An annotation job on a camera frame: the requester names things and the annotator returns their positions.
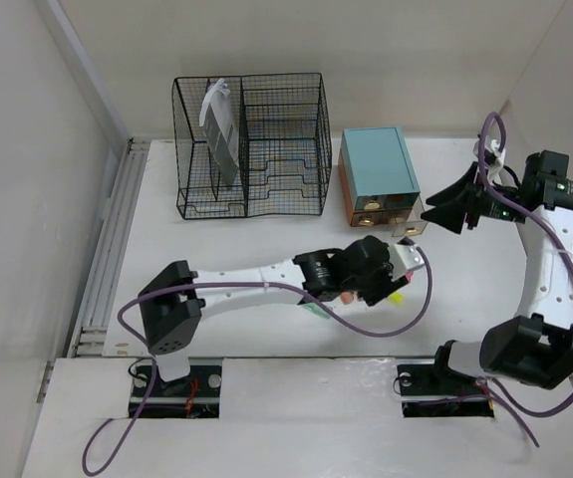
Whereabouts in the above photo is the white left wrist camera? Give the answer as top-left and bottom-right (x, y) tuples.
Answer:
(388, 238), (426, 280)

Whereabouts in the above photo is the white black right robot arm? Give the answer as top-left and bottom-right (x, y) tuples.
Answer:
(422, 150), (573, 392)

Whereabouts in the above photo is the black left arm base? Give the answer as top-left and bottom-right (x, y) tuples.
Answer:
(128, 358), (223, 419)

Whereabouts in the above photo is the green highlighter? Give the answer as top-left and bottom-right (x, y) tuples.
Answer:
(300, 303), (330, 319)

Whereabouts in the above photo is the orange highlighter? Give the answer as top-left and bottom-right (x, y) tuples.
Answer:
(340, 292), (355, 304)

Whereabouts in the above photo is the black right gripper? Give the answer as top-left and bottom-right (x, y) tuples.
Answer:
(421, 161), (527, 234)

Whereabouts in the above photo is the aluminium rail left side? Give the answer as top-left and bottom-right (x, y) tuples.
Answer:
(62, 138), (150, 359)

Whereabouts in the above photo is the teal orange drawer box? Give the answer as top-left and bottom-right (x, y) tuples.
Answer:
(338, 125), (421, 227)

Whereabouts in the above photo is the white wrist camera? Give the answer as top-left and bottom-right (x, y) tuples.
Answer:
(388, 238), (426, 280)
(484, 138), (505, 181)

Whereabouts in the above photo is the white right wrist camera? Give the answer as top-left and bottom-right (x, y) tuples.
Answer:
(484, 138), (505, 181)

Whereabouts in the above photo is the black wire mesh organizer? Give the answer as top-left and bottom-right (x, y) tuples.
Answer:
(171, 73), (332, 220)

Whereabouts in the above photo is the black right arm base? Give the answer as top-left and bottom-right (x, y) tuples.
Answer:
(394, 341), (494, 418)

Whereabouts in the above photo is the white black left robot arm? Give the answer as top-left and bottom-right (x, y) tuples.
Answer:
(138, 235), (425, 395)

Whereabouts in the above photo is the yellow cap black highlighter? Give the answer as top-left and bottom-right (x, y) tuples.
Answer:
(388, 292), (404, 305)

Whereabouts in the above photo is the clear plastic drawer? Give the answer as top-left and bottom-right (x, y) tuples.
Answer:
(389, 197), (428, 238)
(354, 198), (391, 227)

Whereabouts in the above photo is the grey paper swatch booklet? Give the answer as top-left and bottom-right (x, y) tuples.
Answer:
(198, 78), (239, 186)

